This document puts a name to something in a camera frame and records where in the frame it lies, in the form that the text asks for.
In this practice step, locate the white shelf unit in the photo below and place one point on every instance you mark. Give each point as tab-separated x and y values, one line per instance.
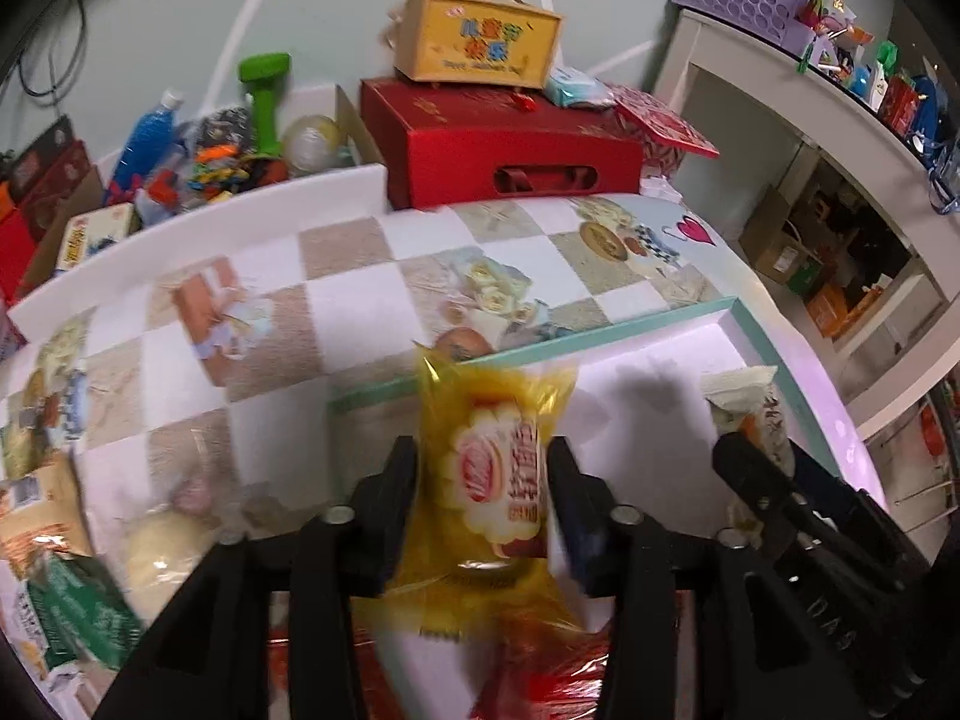
757	90

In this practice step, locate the light blue tissue packet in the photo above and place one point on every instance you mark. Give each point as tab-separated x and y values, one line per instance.
577	88

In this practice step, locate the white pale green snack packet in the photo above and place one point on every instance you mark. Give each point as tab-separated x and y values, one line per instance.
754	405

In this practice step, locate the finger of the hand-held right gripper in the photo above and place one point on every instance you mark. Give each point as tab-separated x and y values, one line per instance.
754	480
855	517

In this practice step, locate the red snack packet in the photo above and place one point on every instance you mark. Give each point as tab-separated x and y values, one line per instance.
540	682

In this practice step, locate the orange box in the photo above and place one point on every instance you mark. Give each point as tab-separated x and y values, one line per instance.
836	311

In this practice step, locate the pile of colourful toys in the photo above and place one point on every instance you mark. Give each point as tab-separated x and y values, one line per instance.
217	157

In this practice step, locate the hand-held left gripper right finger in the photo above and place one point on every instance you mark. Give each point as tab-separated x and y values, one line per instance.
581	540

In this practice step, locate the yellow snack packet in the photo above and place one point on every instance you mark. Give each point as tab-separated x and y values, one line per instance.
487	465

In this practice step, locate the cardboard box with green side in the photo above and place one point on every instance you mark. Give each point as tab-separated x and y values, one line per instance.
780	247

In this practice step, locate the beige snack packet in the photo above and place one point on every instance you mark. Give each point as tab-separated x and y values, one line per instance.
41	517

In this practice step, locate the red gift box with bow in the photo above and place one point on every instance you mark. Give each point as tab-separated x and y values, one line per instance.
487	142

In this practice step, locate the white tray with teal rim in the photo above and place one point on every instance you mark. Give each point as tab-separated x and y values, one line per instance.
660	360

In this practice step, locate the dark brown box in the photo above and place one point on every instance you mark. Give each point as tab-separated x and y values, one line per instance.
45	161

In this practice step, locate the red patterned box lid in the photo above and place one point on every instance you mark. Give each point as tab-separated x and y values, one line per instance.
664	120

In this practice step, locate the green dumbbell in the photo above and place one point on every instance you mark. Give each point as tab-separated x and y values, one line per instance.
266	101

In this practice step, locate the green and white snack packet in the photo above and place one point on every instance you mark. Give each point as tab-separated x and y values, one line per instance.
82	607

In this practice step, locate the yellow jelly cup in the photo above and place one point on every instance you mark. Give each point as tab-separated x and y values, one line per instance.
169	566

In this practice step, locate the clear plastic ball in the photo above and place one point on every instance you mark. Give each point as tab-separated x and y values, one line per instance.
311	144

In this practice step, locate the blue bead bottle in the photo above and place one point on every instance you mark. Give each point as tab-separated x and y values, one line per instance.
150	135

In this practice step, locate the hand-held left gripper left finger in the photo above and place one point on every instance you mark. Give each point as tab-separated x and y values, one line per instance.
394	510

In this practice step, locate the yellow and white carton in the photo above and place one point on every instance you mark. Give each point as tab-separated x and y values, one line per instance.
94	236

